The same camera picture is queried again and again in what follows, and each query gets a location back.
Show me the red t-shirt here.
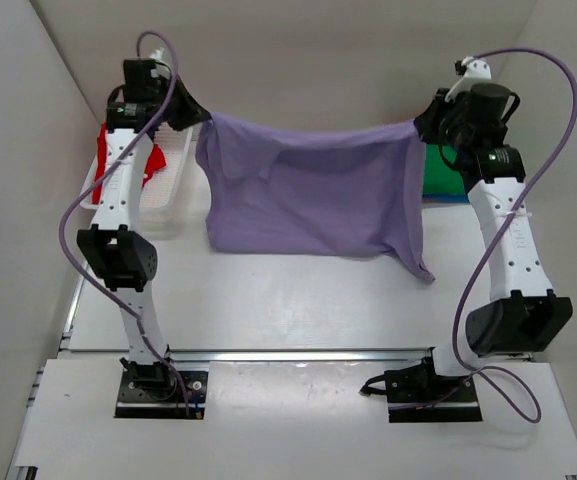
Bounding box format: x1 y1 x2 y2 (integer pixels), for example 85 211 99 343
91 123 167 205

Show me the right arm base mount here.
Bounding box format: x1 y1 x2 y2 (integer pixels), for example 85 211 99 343
359 358 483 424

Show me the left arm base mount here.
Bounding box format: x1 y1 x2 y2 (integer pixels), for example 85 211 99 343
114 358 209 420

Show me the purple t-shirt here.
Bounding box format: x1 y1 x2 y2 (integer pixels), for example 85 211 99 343
196 114 435 283

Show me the white plastic basket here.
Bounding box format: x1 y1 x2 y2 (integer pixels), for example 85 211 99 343
78 128 195 214

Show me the green folded t-shirt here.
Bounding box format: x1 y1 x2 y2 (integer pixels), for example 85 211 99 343
423 145 467 196

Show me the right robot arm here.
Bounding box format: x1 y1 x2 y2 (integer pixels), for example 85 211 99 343
414 82 573 401

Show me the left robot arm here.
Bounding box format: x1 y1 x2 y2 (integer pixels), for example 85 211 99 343
76 59 211 398

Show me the blue folded t-shirt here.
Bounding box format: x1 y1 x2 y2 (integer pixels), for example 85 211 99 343
423 195 469 204

